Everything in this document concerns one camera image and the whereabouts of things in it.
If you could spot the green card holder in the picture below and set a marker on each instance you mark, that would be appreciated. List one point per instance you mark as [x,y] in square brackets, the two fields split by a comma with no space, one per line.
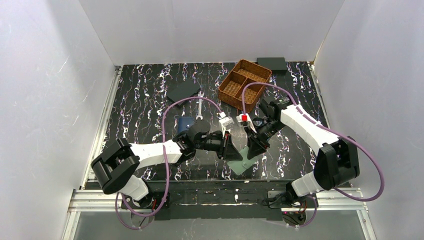
[240,166]

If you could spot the brown woven divided basket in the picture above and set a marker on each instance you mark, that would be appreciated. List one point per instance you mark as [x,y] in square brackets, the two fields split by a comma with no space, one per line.
[244,81]

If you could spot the black flat square pad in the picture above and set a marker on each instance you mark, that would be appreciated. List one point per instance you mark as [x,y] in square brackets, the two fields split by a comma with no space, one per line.
[183,90]

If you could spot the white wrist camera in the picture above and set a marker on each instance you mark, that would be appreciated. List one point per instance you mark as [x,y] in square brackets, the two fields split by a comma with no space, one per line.
[225,122]
[245,121]

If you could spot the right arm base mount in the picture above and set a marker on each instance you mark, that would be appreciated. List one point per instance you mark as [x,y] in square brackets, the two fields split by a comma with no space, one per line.
[277,199]

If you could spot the aluminium frame rail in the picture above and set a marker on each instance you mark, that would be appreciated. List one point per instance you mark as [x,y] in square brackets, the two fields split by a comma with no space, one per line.
[134,108]

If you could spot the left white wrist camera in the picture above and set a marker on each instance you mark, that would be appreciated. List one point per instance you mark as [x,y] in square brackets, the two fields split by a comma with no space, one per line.
[225,122]

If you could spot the black rectangular box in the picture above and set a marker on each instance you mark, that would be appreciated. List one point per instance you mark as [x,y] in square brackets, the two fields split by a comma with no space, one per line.
[275,64]

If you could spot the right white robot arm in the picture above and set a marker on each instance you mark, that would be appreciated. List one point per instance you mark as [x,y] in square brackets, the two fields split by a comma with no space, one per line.
[336,159]

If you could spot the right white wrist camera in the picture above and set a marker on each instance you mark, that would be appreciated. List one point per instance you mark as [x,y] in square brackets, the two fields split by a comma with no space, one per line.
[245,121]

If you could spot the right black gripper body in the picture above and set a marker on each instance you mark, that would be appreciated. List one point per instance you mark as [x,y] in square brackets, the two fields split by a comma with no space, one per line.
[256,139]

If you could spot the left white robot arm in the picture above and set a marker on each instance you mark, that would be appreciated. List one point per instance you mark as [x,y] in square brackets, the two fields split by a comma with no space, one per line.
[114,168]

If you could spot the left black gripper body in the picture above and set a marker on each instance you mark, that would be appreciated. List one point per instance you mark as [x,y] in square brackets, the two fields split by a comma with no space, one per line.
[225,144]

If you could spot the silver open-end wrench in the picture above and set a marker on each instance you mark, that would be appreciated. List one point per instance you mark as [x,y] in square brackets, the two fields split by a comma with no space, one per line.
[199,115]

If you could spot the navy blue card holder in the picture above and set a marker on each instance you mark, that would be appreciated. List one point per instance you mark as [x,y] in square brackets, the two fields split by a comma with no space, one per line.
[183,125]

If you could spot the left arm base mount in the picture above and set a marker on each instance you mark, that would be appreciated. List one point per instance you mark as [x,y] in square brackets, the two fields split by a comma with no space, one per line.
[151,201]

